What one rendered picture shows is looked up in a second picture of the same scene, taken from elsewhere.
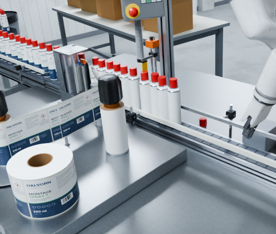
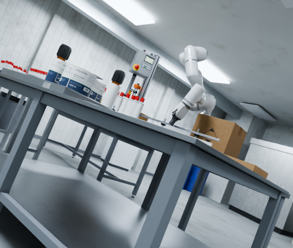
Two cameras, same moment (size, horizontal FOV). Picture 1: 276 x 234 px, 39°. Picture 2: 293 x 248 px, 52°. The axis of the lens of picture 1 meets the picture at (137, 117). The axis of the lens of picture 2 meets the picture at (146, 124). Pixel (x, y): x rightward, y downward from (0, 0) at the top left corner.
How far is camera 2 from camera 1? 1.25 m
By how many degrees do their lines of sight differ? 32
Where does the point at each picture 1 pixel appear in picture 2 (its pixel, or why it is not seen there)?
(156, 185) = not seen: hidden behind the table
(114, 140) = (108, 99)
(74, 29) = (53, 136)
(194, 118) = not seen: hidden behind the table
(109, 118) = (112, 87)
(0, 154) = (50, 75)
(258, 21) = (194, 71)
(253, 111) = (179, 107)
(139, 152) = not seen: hidden behind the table
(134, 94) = (117, 105)
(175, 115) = (136, 115)
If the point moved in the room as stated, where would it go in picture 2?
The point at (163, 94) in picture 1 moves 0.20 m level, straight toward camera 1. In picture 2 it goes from (134, 104) to (136, 101)
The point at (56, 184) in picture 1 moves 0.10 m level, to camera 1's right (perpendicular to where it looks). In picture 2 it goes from (88, 77) to (104, 84)
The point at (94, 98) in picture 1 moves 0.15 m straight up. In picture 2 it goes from (101, 89) to (109, 72)
